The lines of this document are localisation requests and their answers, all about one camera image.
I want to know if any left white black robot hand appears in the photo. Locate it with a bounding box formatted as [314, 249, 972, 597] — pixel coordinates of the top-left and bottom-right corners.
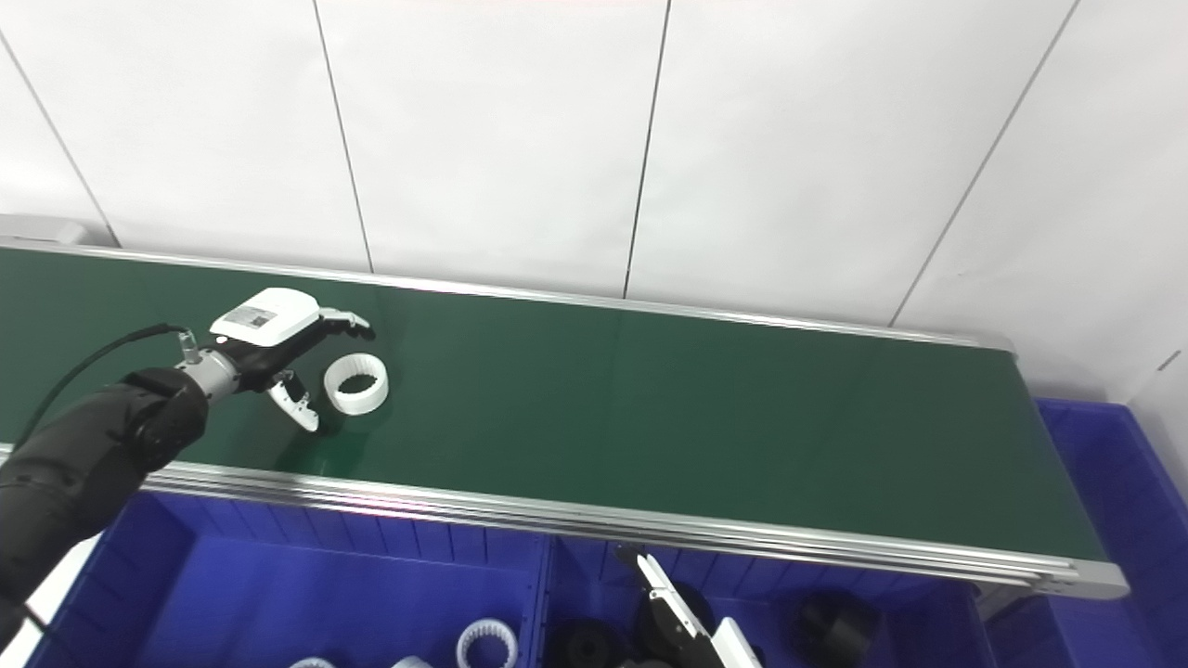
[210, 287, 378, 433]

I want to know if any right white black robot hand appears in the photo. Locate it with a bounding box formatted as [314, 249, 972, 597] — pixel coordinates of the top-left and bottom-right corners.
[635, 551, 768, 668]

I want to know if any black cylinder part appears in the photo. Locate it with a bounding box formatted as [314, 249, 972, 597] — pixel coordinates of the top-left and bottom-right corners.
[796, 591, 880, 668]

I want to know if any green conveyor belt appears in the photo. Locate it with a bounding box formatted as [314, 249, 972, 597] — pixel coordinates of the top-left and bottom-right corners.
[0, 236, 1132, 600]
[0, 248, 1111, 563]

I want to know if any blue bin with black parts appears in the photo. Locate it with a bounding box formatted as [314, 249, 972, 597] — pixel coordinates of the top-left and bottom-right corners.
[538, 534, 996, 668]

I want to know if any blue bin with white parts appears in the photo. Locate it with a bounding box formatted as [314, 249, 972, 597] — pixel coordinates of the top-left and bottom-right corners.
[26, 490, 554, 668]

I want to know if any empty blue bin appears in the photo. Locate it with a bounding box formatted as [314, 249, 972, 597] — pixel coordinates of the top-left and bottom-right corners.
[982, 398, 1188, 668]

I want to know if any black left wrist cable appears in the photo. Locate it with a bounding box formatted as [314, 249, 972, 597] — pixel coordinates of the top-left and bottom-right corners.
[13, 322, 201, 448]

